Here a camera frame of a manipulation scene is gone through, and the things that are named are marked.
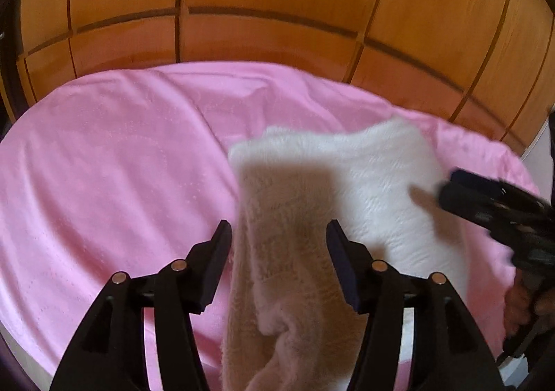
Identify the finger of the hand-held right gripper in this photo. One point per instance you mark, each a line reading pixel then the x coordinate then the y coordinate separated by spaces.
pixel 459 202
pixel 472 183

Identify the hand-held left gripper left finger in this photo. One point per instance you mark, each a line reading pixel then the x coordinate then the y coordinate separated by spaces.
pixel 215 261

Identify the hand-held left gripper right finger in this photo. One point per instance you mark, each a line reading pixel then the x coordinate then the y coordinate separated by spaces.
pixel 342 261

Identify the white towel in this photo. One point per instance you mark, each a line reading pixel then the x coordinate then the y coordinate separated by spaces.
pixel 347 183

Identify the person's right hand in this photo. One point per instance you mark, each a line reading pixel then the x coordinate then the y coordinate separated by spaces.
pixel 516 304

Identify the pink bed sheet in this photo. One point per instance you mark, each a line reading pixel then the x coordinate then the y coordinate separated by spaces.
pixel 108 178

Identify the white mattress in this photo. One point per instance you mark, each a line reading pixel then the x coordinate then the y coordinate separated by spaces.
pixel 17 352

